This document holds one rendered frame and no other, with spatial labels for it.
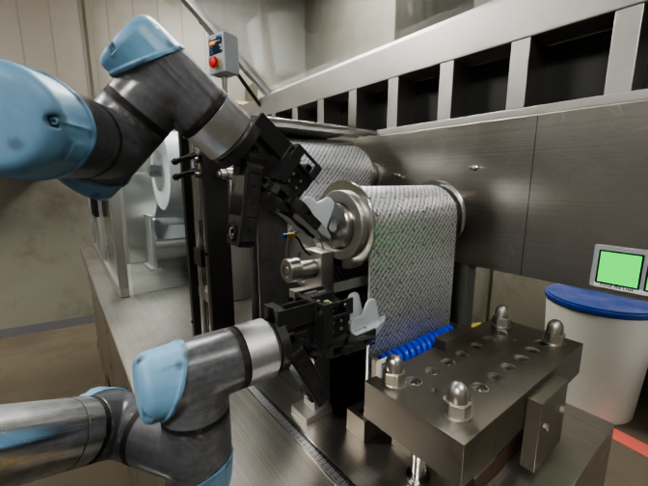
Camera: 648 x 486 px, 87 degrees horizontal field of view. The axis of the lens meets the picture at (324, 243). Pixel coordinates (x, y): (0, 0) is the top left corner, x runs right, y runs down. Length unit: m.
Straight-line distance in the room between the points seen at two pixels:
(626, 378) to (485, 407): 2.00
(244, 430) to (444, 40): 0.87
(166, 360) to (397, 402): 0.30
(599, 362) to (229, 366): 2.20
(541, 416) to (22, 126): 0.64
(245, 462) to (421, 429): 0.28
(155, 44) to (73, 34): 3.49
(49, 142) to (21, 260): 3.58
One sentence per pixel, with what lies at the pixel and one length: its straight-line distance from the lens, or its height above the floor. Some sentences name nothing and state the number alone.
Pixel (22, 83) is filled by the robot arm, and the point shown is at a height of 1.38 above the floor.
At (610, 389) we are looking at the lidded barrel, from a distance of 2.52.
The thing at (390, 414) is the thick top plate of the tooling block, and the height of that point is 1.00.
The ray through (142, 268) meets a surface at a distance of 1.46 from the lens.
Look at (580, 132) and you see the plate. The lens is 0.73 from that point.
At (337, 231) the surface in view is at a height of 1.24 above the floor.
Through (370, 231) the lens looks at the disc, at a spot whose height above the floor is 1.25.
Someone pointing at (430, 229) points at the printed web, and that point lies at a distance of 0.65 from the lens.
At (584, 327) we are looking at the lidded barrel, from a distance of 2.35.
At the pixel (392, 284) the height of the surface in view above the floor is 1.15.
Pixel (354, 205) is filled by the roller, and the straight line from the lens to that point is 0.53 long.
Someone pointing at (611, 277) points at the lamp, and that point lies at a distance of 0.72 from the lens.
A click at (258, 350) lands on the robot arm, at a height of 1.13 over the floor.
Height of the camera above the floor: 1.32
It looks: 10 degrees down
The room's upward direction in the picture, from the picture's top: straight up
